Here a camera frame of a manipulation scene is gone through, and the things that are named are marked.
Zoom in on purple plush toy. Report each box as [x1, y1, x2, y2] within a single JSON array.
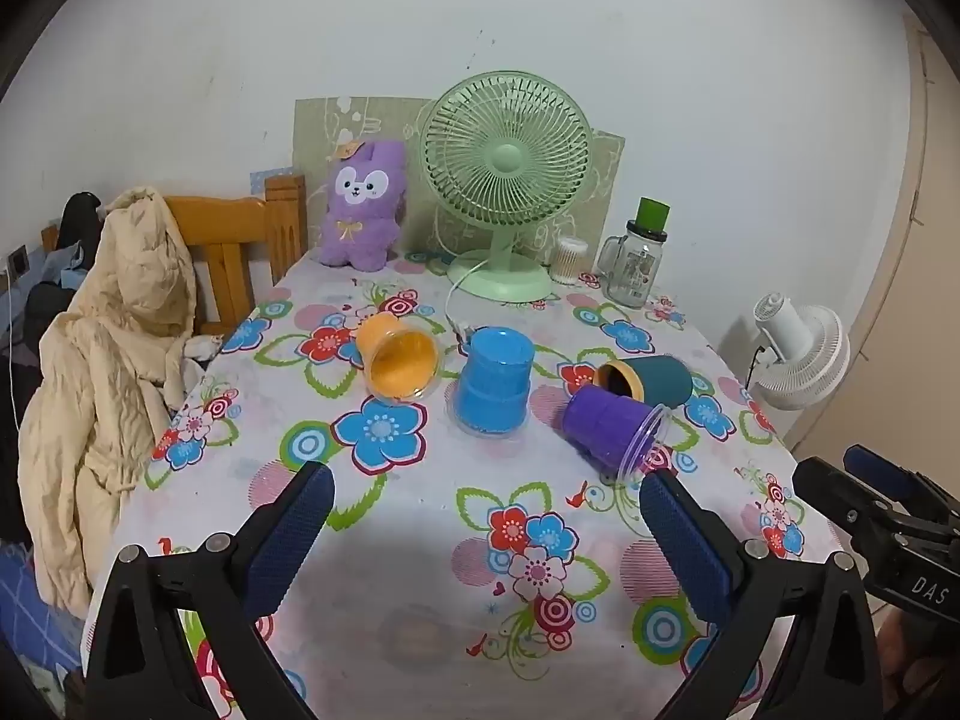
[[318, 139, 410, 272]]

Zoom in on beige jacket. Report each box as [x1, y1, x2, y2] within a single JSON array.
[[16, 185, 218, 620]]

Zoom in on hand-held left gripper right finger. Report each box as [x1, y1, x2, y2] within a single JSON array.
[[639, 469, 886, 720]]

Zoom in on teal cup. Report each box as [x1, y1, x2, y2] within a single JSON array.
[[596, 356, 693, 407]]

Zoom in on floral tablecloth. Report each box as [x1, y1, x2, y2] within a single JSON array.
[[81, 247, 845, 720]]

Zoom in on white fan cable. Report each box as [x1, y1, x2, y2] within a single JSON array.
[[444, 251, 488, 340]]

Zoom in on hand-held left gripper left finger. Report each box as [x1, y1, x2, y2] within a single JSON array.
[[81, 461, 336, 720]]

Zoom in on white floor fan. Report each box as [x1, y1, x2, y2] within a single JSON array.
[[750, 292, 852, 412]]

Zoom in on blue checked cloth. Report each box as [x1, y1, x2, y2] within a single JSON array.
[[0, 540, 95, 698]]

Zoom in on glass jar mug green lid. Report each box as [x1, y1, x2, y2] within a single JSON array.
[[596, 197, 671, 308]]

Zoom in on dark clothes pile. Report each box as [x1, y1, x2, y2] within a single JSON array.
[[0, 193, 106, 541]]

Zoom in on green desk fan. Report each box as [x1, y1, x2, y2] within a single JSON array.
[[418, 71, 593, 306]]

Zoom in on beige door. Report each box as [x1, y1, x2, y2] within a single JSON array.
[[780, 15, 960, 462]]

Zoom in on purple cup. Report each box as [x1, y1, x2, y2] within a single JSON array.
[[561, 384, 671, 482]]

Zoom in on cotton swab container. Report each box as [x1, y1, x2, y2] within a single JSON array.
[[553, 236, 591, 286]]

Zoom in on blue cup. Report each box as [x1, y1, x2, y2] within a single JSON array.
[[448, 326, 536, 437]]

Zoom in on orange cup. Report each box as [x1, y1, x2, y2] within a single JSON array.
[[355, 313, 445, 402]]

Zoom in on green patterned board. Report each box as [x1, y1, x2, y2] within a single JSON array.
[[291, 96, 627, 278]]

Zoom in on wooden chair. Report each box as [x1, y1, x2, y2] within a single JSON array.
[[161, 174, 308, 335]]

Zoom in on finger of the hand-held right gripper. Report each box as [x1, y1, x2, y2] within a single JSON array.
[[842, 444, 960, 518], [793, 456, 908, 541]]

